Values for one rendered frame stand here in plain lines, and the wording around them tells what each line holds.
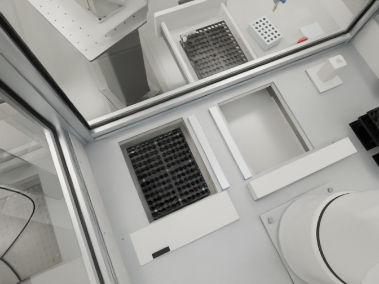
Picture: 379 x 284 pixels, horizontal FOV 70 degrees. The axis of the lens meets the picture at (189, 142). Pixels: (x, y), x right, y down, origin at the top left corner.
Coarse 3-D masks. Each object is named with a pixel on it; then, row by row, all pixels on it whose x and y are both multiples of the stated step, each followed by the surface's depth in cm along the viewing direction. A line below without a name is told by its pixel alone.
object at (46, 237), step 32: (0, 96) 41; (0, 128) 37; (32, 128) 49; (0, 160) 34; (32, 160) 43; (0, 192) 31; (32, 192) 39; (64, 192) 52; (0, 224) 29; (32, 224) 35; (64, 224) 46; (0, 256) 26; (32, 256) 32; (64, 256) 41
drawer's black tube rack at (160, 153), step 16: (160, 144) 85; (176, 144) 85; (144, 160) 80; (160, 160) 80; (176, 160) 81; (192, 160) 81; (144, 176) 82; (160, 176) 82; (176, 176) 79; (192, 176) 79; (144, 192) 81; (160, 192) 77; (176, 192) 78; (192, 192) 81; (208, 192) 81; (160, 208) 76; (176, 208) 76
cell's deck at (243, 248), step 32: (352, 64) 89; (224, 96) 83; (288, 96) 84; (320, 96) 85; (352, 96) 85; (128, 128) 78; (160, 128) 81; (320, 128) 81; (96, 160) 75; (224, 160) 77; (288, 160) 78; (352, 160) 78; (128, 192) 73; (288, 192) 75; (128, 224) 70; (256, 224) 71; (128, 256) 67; (192, 256) 68; (224, 256) 68; (256, 256) 69
